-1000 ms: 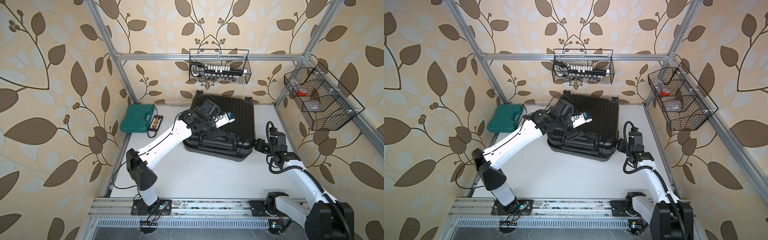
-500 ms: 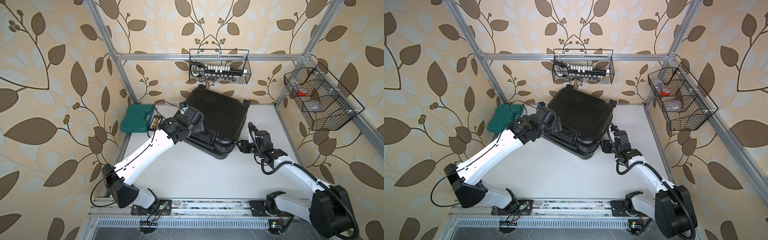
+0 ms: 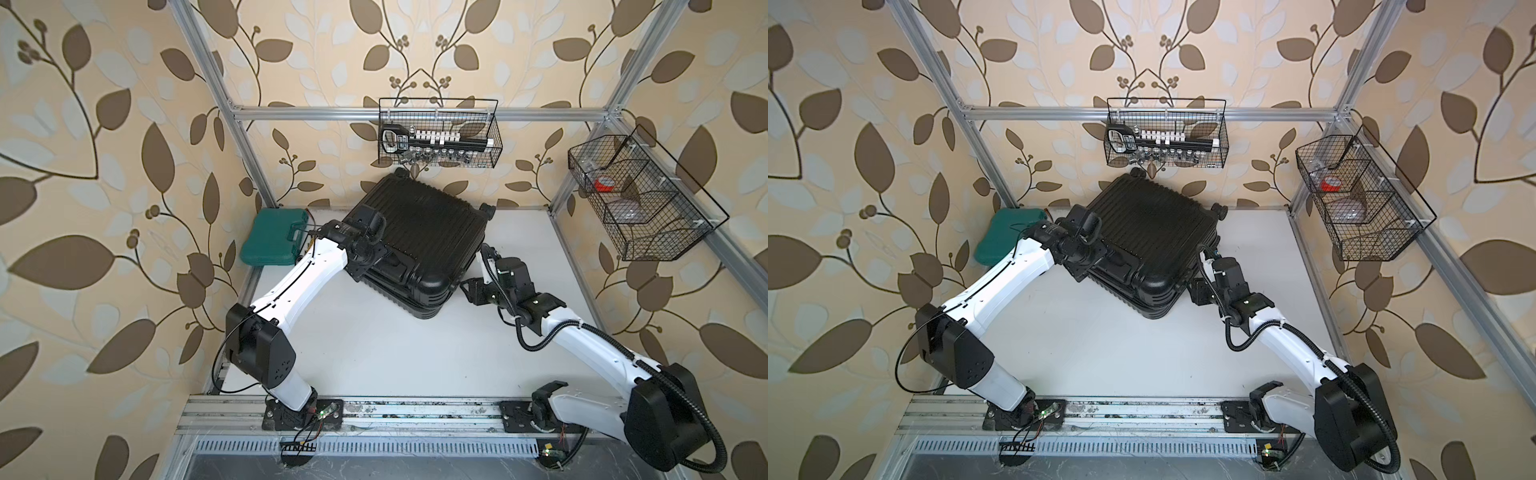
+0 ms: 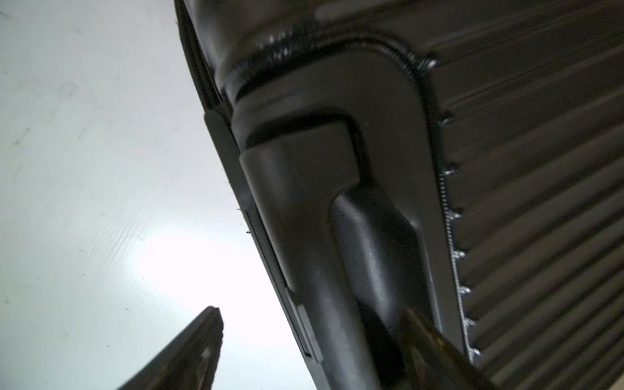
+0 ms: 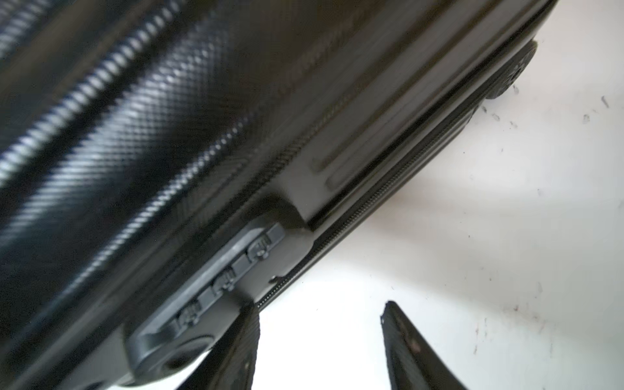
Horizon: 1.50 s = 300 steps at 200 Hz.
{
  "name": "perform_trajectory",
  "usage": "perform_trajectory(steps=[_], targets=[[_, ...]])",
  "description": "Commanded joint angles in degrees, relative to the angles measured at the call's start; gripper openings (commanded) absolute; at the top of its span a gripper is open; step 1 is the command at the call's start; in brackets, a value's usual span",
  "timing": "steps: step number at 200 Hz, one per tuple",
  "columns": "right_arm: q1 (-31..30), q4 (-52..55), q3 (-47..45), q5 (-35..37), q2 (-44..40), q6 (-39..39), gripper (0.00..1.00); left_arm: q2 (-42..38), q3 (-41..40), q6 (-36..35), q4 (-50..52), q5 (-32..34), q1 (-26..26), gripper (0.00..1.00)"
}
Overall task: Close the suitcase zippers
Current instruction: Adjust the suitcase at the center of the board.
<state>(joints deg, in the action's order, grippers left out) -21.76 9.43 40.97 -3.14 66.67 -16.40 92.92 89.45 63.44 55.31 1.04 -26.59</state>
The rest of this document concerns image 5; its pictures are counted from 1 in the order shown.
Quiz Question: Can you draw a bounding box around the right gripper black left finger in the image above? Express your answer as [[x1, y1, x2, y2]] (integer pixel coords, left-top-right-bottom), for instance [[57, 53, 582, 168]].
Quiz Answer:
[[179, 303, 261, 390]]

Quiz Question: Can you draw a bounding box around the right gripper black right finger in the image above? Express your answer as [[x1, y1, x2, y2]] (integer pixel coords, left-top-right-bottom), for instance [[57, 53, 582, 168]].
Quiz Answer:
[[380, 301, 466, 390]]

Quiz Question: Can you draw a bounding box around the black hard-shell suitcase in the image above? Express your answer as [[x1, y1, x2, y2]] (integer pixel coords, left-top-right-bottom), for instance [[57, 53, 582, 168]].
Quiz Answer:
[[1, 1, 555, 389]]

